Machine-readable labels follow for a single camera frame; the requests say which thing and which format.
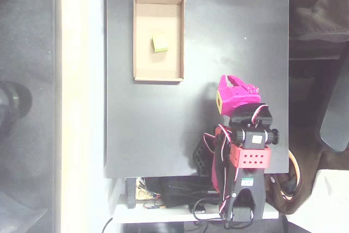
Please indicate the cardboard box tray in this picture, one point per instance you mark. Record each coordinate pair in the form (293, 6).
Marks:
(158, 64)

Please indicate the white cloth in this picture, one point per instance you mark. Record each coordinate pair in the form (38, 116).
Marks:
(330, 200)

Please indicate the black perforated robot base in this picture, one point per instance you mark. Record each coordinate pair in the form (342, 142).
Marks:
(201, 156)

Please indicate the black power adapter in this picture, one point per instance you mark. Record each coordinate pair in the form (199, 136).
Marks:
(182, 192)

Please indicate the magenta gripper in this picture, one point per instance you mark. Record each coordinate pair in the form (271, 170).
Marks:
(236, 95)

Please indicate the green cube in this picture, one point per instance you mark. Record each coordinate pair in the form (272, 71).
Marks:
(160, 42)

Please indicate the dark office chair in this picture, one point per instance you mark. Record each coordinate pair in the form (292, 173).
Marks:
(336, 107)

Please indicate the black work board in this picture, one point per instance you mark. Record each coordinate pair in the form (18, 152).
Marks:
(152, 124)

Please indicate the small black connector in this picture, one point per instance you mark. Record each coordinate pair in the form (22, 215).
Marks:
(200, 209)

